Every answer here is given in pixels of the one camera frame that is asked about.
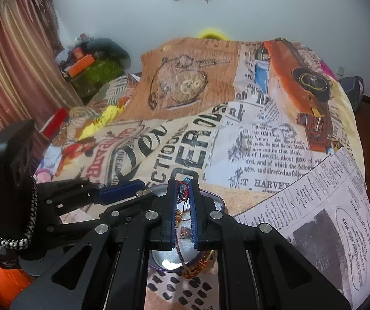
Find striped patchwork cloth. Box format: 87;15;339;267
85;73;141;126

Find newspaper print blanket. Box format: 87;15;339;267
37;37;370;310

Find orange cloth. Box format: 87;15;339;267
0;264;35;306

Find striped brown curtain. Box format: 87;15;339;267
0;0;85;146

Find orange box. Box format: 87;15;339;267
67;54;95;77

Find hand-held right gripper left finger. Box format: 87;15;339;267
9;178;177;310

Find yellow cloth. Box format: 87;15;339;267
78;105;122;141

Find red woven bracelet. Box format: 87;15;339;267
176;178;192;208

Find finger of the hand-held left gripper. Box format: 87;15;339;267
38;177;146;215
43;191;155;237

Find purple heart-shaped tin box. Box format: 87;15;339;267
148;184;227;272

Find yellow plastic stool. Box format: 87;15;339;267
196;28;230;41

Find pink cloth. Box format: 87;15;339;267
320;60;338;80

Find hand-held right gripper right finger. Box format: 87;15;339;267
190;178;355;310

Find thin woven string bracelet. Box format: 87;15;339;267
175;226;191;274

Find green patterned bag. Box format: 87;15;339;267
70;59;125;98

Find black white braided lanyard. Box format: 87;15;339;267
0;177;39;250

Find dark backpack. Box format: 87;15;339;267
338;76;365;112

